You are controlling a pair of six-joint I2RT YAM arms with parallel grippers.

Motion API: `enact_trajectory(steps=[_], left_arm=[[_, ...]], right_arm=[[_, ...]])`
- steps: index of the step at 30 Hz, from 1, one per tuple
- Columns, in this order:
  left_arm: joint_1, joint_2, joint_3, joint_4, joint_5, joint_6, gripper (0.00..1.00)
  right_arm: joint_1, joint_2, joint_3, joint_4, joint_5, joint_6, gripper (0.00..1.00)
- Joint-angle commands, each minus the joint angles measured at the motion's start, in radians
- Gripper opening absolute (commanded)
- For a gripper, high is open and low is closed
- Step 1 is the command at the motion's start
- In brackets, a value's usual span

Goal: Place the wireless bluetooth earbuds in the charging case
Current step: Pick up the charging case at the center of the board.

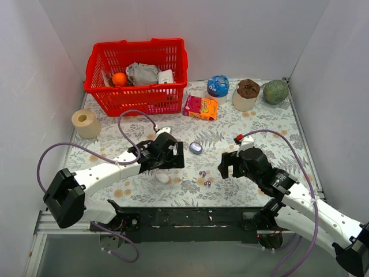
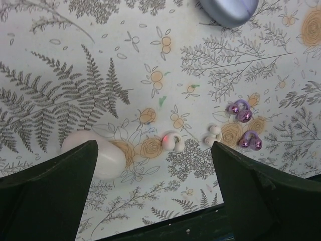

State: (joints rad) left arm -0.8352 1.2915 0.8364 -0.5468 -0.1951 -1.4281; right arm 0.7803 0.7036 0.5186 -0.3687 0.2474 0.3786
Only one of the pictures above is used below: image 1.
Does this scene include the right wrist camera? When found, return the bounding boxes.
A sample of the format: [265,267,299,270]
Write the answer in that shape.
[234,134,254,157]

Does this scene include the crumpled grey cloth bag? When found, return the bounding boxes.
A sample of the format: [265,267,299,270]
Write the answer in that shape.
[126,62,161,86]

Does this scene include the clear snack bag in basket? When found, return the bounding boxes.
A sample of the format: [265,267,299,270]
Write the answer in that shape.
[100,70,115,87]

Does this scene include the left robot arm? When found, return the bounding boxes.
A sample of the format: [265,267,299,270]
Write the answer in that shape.
[43,130,185,231]

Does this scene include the white earbud charging case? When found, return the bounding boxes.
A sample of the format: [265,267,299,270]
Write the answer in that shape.
[155,171,170,184]

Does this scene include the brown topped paper roll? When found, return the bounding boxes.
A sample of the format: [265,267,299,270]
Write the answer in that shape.
[232,79,260,112]

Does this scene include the green melon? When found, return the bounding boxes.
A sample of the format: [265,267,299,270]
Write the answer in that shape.
[263,80,289,105]

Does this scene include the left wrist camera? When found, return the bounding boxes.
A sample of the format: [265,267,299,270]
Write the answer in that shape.
[156,127,171,135]

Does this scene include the blue wrapped paper roll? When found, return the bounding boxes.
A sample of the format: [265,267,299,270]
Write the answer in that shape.
[206,75,229,105]

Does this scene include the white box in basket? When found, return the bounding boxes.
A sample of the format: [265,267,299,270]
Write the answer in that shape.
[158,69,175,84]

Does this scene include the orange fruit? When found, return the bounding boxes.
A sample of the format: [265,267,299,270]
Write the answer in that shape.
[112,72,127,87]

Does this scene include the pink orange candy box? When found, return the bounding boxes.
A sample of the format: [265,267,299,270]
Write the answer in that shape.
[183,95,218,121]

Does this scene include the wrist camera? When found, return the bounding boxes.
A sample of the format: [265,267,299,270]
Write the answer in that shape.
[156,127,171,135]
[234,134,254,157]

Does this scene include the red plastic shopping basket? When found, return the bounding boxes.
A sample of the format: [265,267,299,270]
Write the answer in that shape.
[84,38,188,117]

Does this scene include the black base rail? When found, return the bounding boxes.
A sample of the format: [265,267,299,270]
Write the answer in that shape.
[89,207,284,248]

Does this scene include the purple earbud case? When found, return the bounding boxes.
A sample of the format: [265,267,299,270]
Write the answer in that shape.
[189,142,203,155]

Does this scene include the beige paper roll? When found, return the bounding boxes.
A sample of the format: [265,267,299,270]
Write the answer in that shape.
[71,108,101,139]

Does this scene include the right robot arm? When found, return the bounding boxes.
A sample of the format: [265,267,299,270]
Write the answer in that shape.
[218,148,368,276]

